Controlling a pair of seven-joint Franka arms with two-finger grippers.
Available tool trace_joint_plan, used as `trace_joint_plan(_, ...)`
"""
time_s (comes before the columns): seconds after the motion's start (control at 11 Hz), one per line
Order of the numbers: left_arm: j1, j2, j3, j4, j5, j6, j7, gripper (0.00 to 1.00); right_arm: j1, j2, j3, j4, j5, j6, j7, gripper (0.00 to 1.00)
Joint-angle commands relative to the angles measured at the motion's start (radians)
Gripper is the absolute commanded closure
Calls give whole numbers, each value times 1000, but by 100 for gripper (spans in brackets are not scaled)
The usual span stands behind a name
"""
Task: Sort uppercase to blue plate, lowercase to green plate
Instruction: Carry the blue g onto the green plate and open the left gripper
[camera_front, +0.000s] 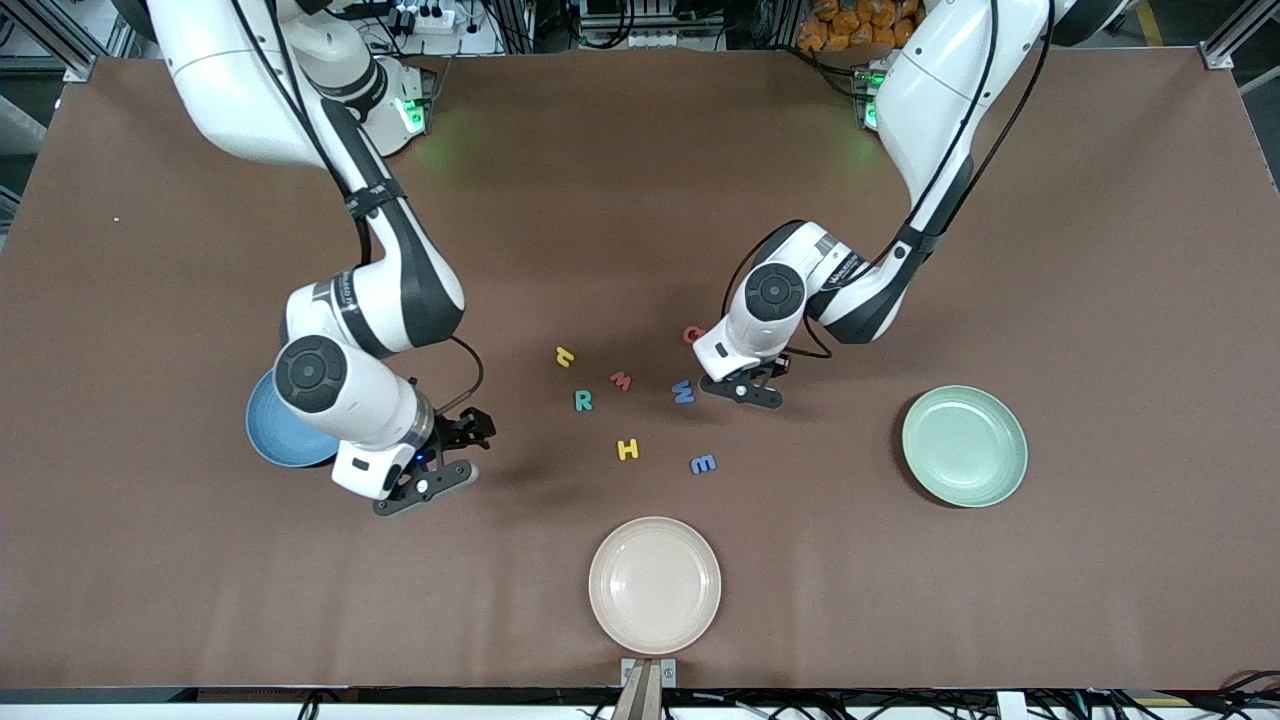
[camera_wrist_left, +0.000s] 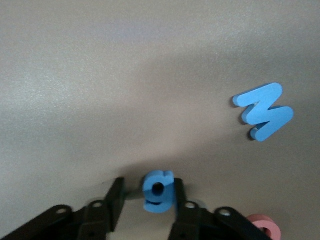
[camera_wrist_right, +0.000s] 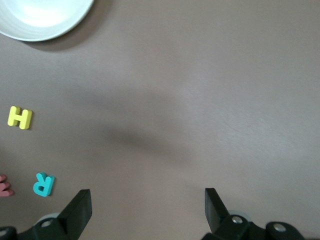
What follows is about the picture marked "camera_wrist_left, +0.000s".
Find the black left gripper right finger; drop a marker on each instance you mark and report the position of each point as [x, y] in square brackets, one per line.
[187, 222]

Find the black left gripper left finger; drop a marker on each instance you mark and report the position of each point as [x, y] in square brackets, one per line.
[100, 220]

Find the blue foam letter g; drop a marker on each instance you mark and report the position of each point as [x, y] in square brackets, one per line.
[162, 197]

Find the pink foam letter Q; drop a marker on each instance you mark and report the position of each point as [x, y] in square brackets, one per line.
[272, 227]

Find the blue foam letter W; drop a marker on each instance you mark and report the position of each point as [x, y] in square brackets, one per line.
[262, 112]

